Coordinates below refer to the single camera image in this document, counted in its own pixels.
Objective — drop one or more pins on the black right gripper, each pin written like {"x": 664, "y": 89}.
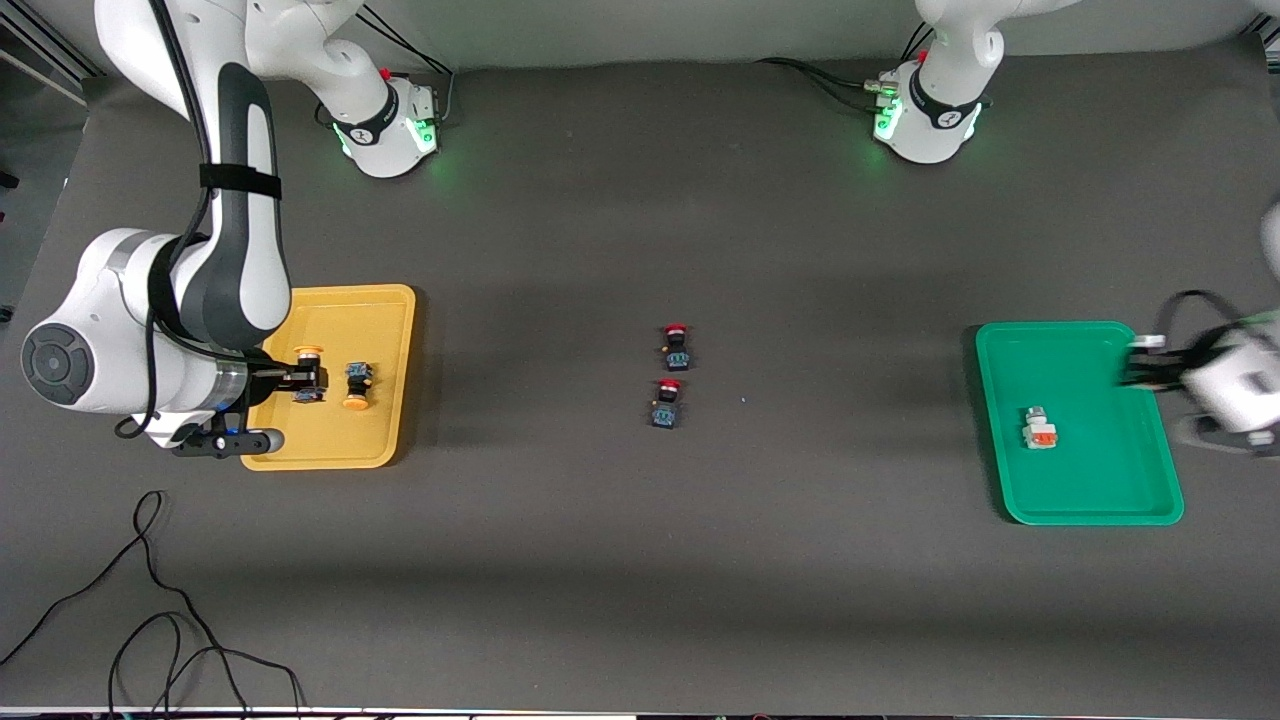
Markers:
{"x": 268, "y": 378}

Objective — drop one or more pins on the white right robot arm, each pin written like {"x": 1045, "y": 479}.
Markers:
{"x": 120, "y": 290}

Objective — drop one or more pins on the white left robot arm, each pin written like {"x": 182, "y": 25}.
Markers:
{"x": 945, "y": 90}

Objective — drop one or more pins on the yellow plastic tray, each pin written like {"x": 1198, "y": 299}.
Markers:
{"x": 385, "y": 330}

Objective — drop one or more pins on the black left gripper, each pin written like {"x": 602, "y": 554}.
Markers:
{"x": 1157, "y": 368}

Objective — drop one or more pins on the green plastic tray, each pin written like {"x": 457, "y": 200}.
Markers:
{"x": 1090, "y": 470}

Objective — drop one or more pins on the aluminium frame rail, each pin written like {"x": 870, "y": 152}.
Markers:
{"x": 60, "y": 55}

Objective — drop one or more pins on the red capped push button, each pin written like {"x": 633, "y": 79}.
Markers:
{"x": 677, "y": 348}
{"x": 667, "y": 405}

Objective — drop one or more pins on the yellow capped push button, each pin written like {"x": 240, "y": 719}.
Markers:
{"x": 357, "y": 386}
{"x": 308, "y": 352}

